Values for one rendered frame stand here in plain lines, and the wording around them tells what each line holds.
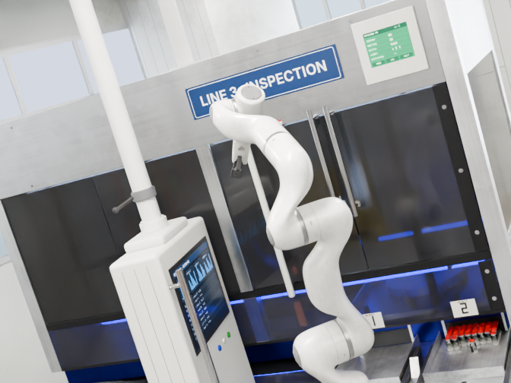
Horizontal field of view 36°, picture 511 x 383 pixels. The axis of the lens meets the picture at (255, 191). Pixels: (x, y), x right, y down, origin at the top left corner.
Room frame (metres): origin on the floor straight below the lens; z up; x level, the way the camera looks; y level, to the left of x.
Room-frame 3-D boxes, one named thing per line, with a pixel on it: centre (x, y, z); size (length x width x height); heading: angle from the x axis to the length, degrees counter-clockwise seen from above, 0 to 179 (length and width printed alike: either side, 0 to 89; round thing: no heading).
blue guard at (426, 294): (2.96, 0.18, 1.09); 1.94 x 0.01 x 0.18; 65
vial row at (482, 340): (2.60, -0.57, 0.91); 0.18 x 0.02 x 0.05; 65
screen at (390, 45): (2.60, -0.56, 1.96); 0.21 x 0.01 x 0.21; 65
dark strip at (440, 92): (2.56, -0.67, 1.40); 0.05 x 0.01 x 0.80; 65
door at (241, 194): (2.84, -0.10, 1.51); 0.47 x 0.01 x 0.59; 65
